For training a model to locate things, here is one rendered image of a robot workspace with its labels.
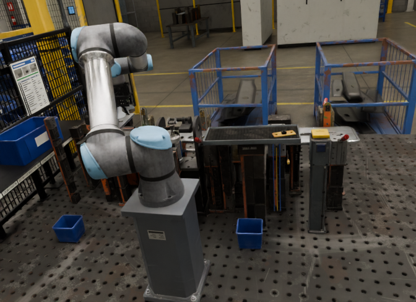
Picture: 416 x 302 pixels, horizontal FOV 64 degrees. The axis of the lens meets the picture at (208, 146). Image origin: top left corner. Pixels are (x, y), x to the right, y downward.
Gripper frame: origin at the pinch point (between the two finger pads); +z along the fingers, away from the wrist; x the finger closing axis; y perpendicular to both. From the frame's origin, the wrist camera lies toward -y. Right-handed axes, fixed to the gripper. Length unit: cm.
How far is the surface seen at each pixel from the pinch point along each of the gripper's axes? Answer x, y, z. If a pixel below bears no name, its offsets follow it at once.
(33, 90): 10, -55, -16
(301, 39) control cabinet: 770, 157, 87
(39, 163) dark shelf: -29.8, -32.3, 9.2
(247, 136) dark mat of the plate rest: -35, 68, -5
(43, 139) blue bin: -18.2, -35.4, 2.1
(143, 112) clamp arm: 15.4, 5.8, 1.9
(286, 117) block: 17, 85, 8
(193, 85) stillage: 179, -2, 32
